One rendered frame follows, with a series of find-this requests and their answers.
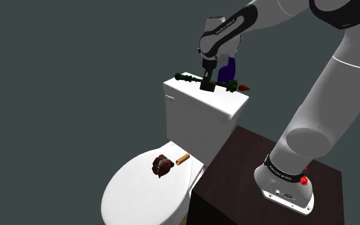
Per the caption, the dark blue bottle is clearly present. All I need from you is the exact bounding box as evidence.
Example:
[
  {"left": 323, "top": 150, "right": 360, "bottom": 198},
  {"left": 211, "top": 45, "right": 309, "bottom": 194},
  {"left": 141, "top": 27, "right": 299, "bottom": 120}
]
[{"left": 217, "top": 56, "right": 237, "bottom": 84}]

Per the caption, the dark brown box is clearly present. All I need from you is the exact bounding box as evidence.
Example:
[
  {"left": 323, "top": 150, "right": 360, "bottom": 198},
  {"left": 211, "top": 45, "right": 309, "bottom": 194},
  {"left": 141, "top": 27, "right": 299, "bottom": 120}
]
[{"left": 199, "top": 77, "right": 216, "bottom": 93}]

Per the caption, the green stemmed rose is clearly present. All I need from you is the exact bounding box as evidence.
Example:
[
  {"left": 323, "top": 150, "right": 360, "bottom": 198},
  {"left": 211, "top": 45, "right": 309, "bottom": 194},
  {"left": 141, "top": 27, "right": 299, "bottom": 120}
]
[{"left": 174, "top": 72, "right": 251, "bottom": 93}]

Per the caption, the white toilet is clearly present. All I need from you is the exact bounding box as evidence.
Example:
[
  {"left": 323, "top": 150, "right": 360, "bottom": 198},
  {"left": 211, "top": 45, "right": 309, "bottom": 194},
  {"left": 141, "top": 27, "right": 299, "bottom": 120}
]
[{"left": 100, "top": 72, "right": 250, "bottom": 225}]

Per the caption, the brown cardboard tube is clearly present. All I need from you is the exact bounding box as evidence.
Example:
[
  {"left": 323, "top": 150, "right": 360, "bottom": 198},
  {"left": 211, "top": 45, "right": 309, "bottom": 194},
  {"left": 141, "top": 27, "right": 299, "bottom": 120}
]
[{"left": 175, "top": 153, "right": 191, "bottom": 166}]

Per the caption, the dark red toy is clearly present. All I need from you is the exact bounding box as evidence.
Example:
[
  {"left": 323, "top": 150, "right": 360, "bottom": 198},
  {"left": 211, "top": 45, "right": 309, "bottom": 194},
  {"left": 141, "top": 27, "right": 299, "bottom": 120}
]
[{"left": 151, "top": 154, "right": 175, "bottom": 179}]

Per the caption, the dark robot stand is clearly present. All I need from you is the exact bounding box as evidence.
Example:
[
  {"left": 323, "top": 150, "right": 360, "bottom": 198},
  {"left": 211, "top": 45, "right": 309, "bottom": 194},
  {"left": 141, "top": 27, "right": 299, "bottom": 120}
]
[{"left": 186, "top": 125, "right": 345, "bottom": 225}]

